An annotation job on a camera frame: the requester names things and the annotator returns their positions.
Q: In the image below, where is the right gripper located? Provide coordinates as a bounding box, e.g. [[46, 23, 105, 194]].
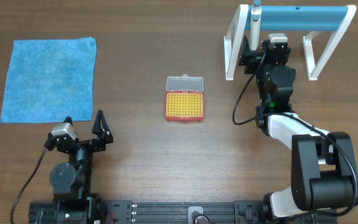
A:
[[238, 35, 292, 75]]

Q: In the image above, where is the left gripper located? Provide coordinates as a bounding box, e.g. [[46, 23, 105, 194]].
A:
[[44, 109, 114, 154]]

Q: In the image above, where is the white pipette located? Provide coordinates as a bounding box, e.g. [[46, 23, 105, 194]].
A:
[[249, 0, 263, 52]]

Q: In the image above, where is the blue cloth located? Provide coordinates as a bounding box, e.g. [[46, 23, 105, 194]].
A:
[[0, 37, 98, 124]]

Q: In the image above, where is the white and blue stand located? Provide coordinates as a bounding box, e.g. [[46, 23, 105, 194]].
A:
[[223, 3, 357, 82]]

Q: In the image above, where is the red and yellow tip box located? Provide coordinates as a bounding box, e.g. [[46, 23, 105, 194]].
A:
[[165, 73, 205, 123]]

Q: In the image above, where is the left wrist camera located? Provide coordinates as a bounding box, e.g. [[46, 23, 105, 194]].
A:
[[50, 122, 79, 141]]

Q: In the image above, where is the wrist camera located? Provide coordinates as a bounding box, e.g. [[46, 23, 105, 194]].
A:
[[50, 122, 79, 141], [268, 32, 289, 44]]

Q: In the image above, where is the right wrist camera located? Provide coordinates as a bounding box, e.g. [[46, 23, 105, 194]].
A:
[[268, 32, 289, 44]]

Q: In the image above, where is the mounting rail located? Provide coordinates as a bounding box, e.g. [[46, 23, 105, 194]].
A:
[[28, 200, 338, 224]]

